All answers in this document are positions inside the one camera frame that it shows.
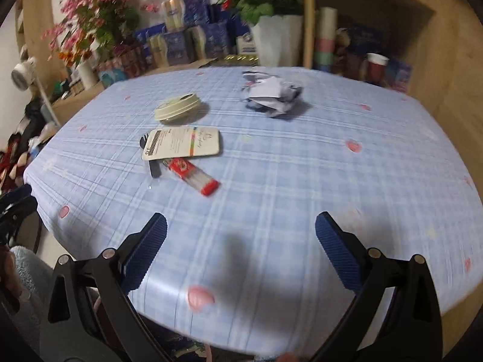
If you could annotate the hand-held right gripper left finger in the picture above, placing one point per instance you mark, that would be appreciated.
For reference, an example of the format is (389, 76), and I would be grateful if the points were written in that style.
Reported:
(145, 249)

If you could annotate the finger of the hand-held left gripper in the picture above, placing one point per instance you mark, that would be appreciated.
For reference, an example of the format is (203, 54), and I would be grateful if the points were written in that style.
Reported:
(17, 194)
(20, 215)

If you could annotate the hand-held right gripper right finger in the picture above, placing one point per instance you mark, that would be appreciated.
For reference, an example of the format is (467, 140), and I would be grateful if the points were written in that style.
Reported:
(339, 249)

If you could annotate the white printed card package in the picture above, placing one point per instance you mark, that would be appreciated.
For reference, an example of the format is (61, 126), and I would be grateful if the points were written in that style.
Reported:
(181, 141)

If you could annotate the cream round lid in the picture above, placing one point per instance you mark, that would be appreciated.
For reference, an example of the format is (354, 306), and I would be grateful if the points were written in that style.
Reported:
(177, 107)

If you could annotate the white blue paper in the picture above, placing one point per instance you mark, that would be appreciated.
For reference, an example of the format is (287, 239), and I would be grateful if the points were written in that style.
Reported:
(269, 90)

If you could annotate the pile of clothes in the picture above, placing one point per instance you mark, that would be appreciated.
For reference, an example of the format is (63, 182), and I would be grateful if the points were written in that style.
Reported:
(26, 143)

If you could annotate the fuzzy pale pajama leg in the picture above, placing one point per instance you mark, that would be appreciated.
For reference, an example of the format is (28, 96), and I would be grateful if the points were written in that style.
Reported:
(32, 286)

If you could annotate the wooden low cabinet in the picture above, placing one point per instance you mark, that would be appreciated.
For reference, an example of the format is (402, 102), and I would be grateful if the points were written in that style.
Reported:
(75, 101)

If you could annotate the white fan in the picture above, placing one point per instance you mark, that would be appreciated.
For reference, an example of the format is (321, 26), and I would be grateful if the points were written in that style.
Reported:
(22, 73)

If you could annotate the group of small bottles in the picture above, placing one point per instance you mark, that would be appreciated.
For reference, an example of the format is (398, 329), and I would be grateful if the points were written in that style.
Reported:
(77, 87)

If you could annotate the white cylinder vase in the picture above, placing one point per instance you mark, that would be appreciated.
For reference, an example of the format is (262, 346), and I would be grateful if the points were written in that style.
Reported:
(87, 75)

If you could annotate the orange flowers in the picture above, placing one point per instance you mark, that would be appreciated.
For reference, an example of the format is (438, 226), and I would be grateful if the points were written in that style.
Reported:
(73, 57)

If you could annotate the teal round item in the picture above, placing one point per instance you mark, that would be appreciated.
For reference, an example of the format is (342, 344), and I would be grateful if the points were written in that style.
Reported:
(111, 77)

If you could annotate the red cup white lid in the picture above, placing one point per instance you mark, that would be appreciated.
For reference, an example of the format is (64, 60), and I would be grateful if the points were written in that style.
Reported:
(377, 71)

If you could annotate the dark brown cup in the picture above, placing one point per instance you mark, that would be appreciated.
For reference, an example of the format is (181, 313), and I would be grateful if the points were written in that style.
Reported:
(354, 66)

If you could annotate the pink blue box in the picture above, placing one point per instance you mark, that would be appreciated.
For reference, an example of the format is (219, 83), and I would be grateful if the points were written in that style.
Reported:
(400, 75)

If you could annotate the blue gold gift box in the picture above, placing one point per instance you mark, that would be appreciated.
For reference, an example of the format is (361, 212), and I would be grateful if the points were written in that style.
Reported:
(186, 11)
(211, 41)
(169, 49)

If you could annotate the stack of pastel cups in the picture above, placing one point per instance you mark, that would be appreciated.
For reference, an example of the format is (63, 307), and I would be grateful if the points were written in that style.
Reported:
(325, 41)

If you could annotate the flat blue box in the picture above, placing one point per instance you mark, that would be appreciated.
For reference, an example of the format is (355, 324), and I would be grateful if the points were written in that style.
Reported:
(151, 34)

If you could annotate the pink flower arrangement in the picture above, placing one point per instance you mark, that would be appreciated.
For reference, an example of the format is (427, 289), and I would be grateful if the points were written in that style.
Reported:
(94, 0)

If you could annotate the gold tray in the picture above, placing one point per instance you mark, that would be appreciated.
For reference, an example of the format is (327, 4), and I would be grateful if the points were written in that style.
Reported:
(237, 59)

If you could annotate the dark blue printed box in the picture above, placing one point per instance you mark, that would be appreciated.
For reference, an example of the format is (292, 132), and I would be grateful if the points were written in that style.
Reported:
(364, 39)

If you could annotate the white flower pot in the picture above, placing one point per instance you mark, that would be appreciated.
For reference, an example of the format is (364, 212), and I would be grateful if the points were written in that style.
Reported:
(277, 41)

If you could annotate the blue white carton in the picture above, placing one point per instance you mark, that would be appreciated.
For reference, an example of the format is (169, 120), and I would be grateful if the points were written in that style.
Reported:
(247, 41)

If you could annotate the wooden shelf unit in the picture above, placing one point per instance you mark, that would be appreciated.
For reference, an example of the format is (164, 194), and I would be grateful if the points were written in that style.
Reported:
(445, 45)

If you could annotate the dark blue gift box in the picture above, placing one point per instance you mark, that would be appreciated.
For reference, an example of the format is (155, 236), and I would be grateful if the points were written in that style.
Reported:
(222, 15)

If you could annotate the wooden wall shelf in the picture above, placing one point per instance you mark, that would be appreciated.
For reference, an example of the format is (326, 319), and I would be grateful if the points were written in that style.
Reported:
(32, 30)

